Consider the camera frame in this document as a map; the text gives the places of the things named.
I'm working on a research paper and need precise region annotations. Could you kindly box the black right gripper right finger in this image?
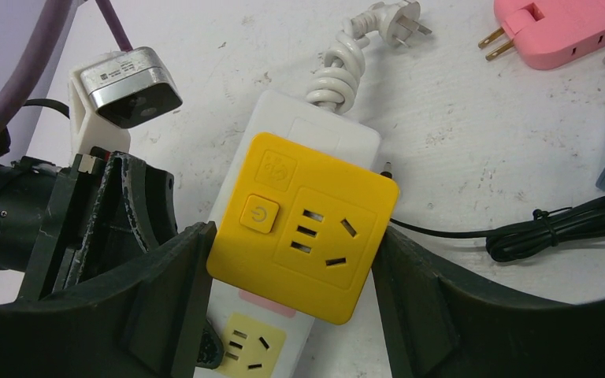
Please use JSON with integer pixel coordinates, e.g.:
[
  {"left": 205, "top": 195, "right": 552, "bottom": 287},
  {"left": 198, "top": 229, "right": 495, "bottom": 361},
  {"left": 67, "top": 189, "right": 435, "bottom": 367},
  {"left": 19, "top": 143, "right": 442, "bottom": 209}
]
[{"left": 372, "top": 228, "right": 605, "bottom": 377}]

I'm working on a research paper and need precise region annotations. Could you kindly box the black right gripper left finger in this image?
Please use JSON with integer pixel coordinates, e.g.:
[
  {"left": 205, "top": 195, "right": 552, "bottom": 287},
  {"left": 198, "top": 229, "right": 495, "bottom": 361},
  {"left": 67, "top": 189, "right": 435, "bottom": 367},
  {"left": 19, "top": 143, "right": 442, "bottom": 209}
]
[{"left": 0, "top": 222, "right": 217, "bottom": 377}]

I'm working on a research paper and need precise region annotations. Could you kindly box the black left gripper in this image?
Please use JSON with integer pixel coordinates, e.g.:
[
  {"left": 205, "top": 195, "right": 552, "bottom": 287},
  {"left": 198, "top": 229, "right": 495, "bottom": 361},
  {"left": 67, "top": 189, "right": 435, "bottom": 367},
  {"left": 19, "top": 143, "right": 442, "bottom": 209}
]
[{"left": 17, "top": 151, "right": 177, "bottom": 301}]

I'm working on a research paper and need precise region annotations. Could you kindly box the white power strip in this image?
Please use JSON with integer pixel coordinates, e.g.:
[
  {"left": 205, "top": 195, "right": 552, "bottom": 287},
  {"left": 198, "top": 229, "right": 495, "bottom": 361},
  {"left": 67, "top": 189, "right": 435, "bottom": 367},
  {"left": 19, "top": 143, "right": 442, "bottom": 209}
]
[{"left": 207, "top": 91, "right": 384, "bottom": 377}]

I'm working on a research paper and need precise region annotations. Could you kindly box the black charger with cable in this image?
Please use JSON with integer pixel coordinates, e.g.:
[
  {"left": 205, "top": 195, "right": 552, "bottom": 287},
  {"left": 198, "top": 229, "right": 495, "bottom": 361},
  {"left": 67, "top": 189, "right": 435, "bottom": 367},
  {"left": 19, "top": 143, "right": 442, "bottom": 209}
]
[{"left": 391, "top": 196, "right": 605, "bottom": 263}]

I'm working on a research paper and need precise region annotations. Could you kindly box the yellow cube socket adapter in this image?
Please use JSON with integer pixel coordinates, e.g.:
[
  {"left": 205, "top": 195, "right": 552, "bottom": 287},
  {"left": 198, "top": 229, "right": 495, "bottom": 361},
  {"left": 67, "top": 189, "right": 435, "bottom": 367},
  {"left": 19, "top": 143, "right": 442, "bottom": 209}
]
[{"left": 206, "top": 133, "right": 399, "bottom": 324}]

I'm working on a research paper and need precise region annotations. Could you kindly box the pink extension socket plug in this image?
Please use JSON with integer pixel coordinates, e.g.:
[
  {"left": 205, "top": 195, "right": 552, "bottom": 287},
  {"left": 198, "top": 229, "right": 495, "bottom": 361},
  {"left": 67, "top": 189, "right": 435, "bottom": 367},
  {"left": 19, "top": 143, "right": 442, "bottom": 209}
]
[{"left": 478, "top": 0, "right": 605, "bottom": 70}]

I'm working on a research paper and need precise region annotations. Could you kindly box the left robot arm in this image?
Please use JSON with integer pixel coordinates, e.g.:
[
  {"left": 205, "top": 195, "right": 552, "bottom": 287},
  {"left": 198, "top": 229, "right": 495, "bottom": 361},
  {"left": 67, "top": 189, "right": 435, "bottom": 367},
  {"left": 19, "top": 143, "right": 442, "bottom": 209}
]
[{"left": 0, "top": 46, "right": 182, "bottom": 301}]

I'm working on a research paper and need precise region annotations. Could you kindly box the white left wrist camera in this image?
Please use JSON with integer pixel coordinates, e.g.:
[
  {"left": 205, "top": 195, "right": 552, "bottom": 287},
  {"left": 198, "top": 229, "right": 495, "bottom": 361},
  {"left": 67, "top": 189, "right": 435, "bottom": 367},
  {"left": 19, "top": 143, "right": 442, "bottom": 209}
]
[{"left": 68, "top": 46, "right": 183, "bottom": 156}]

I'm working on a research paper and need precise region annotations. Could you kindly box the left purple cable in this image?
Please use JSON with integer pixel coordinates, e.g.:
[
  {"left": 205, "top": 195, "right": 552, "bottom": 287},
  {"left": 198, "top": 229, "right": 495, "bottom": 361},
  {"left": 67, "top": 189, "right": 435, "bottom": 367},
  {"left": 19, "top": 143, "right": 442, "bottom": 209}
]
[{"left": 0, "top": 0, "right": 135, "bottom": 158}]

